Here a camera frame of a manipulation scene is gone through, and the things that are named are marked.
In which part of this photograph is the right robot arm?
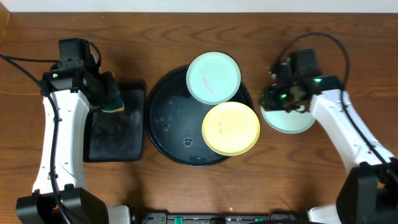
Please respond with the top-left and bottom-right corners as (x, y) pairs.
(260, 62), (397, 223)

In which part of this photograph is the light blue plate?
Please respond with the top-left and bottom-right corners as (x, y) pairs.
(186, 52), (241, 105)
(261, 107), (315, 134)

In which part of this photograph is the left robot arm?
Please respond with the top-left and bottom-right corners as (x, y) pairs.
(16, 68), (131, 223)

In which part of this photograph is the yellow plate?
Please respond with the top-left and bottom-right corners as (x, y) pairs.
(201, 101), (261, 156)

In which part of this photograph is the green yellow sponge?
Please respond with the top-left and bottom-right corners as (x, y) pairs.
(101, 96), (124, 113)

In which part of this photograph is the rectangular black tray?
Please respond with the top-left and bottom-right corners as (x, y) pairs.
(83, 82), (146, 162)

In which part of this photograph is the light blue plate top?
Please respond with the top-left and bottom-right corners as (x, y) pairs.
(186, 52), (241, 105)

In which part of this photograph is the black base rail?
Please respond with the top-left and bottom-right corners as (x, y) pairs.
(135, 210), (310, 224)

